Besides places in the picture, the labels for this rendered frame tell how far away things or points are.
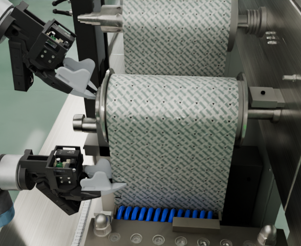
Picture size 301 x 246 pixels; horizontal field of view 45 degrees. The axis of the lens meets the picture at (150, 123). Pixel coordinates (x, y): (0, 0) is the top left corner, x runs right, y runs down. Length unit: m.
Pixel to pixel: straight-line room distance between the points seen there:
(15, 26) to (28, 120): 2.32
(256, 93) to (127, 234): 0.38
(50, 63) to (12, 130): 2.25
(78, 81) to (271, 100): 0.36
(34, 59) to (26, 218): 0.47
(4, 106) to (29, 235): 2.35
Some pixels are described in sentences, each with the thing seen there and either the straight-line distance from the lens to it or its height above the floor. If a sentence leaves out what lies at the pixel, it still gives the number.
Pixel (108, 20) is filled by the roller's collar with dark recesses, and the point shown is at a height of 1.34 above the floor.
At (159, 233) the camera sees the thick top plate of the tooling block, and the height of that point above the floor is 1.03.
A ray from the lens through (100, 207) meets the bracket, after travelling 0.97.
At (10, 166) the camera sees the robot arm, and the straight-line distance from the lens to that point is 0.78.
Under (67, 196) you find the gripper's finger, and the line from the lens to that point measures 0.76.
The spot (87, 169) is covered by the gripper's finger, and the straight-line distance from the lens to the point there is 0.78.
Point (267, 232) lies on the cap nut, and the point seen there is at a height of 1.07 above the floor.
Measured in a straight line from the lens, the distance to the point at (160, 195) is 0.78.
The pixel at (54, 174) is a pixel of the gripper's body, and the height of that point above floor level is 1.14.
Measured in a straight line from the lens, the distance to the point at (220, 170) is 0.73.
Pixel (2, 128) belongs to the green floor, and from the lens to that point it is 2.98.
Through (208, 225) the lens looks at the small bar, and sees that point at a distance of 0.76.
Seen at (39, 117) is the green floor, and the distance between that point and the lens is 3.01.
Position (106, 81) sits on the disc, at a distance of 0.66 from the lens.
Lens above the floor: 1.64
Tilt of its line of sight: 36 degrees down
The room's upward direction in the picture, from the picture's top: straight up
